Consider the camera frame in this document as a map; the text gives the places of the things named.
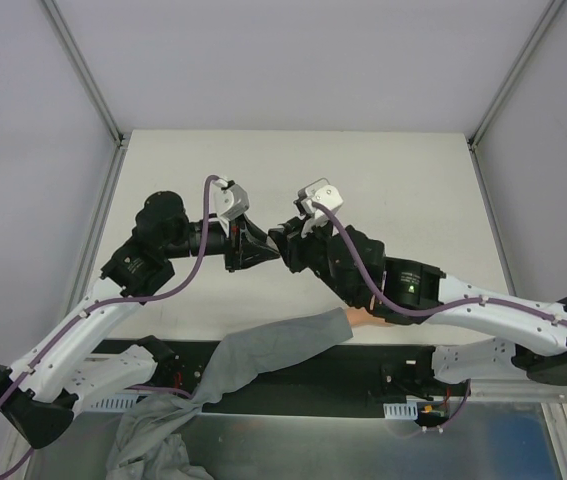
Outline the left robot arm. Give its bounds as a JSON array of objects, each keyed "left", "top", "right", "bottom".
[{"left": 0, "top": 181, "right": 279, "bottom": 450}]

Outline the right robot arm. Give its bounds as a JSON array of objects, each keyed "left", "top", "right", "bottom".
[{"left": 268, "top": 218, "right": 567, "bottom": 395}]

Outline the mannequin hand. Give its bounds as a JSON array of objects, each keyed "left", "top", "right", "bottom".
[{"left": 344, "top": 296, "right": 393, "bottom": 328}]

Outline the grey shirt sleeve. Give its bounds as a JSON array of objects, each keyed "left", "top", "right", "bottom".
[{"left": 106, "top": 308, "right": 353, "bottom": 479}]

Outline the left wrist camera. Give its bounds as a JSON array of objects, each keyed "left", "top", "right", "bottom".
[{"left": 213, "top": 178, "right": 250, "bottom": 227}]

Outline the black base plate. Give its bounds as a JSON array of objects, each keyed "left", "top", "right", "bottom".
[{"left": 127, "top": 339, "right": 469, "bottom": 419}]

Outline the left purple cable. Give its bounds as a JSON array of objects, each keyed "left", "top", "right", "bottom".
[{"left": 0, "top": 174, "right": 232, "bottom": 477}]

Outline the left aluminium frame post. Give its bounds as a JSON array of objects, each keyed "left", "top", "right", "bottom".
[{"left": 40, "top": 0, "right": 132, "bottom": 149}]

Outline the aluminium frame post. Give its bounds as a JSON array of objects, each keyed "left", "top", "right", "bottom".
[
  {"left": 467, "top": 0, "right": 567, "bottom": 149},
  {"left": 40, "top": 0, "right": 132, "bottom": 149}
]

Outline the right aluminium frame post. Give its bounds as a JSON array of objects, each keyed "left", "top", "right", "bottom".
[{"left": 467, "top": 0, "right": 567, "bottom": 149}]

